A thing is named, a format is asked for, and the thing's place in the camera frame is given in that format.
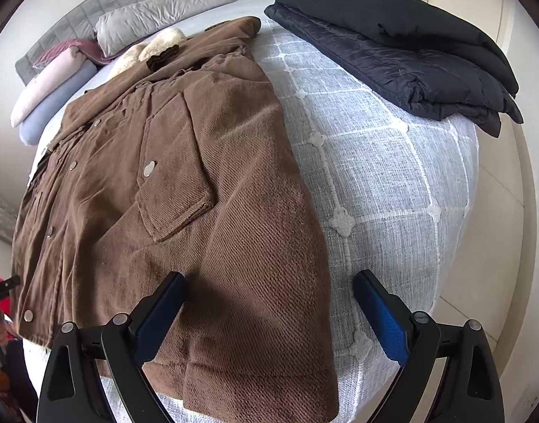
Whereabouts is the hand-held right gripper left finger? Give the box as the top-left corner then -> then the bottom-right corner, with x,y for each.
36,271 -> 187,423

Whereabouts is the grey checked mattress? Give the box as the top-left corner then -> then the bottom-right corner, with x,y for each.
23,20 -> 479,423

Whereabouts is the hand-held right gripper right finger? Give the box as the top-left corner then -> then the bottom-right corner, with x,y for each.
353,270 -> 505,423

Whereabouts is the grey padded headboard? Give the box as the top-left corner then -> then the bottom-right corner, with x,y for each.
14,0 -> 211,84

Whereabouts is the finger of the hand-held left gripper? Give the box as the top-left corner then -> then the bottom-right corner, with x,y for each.
0,275 -> 22,303

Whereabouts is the light blue pillow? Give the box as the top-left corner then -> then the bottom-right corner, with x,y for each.
18,59 -> 98,147

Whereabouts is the folded black padded jacket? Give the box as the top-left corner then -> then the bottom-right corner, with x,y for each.
264,0 -> 525,138

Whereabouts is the pink pillow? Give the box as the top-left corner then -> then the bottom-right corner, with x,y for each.
10,46 -> 87,128

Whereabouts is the brown coat with fur collar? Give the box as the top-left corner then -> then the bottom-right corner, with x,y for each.
9,15 -> 341,412

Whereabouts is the maroon striped cloth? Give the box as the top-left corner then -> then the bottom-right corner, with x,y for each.
34,38 -> 109,68

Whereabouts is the grey pillow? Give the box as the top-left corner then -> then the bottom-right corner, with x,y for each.
94,0 -> 231,57

